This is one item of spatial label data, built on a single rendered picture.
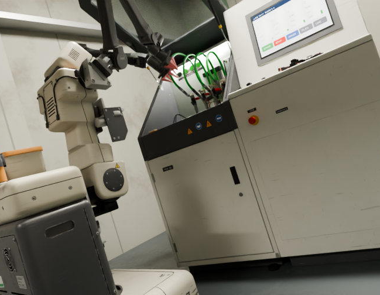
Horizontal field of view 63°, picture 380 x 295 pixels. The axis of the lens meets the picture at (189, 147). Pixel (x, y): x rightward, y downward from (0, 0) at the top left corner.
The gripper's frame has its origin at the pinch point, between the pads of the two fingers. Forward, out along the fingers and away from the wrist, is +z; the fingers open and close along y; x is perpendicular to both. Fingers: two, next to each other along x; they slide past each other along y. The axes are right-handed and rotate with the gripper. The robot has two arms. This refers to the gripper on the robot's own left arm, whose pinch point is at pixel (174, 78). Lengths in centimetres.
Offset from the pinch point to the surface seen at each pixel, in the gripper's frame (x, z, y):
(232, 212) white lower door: 66, 60, 1
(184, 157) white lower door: 41, 27, 12
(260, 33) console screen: -19, 23, -50
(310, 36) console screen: -7, 39, -71
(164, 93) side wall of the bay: -24.5, 7.7, 36.0
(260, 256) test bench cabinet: 83, 81, -2
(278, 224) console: 73, 75, -20
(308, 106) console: 37, 47, -62
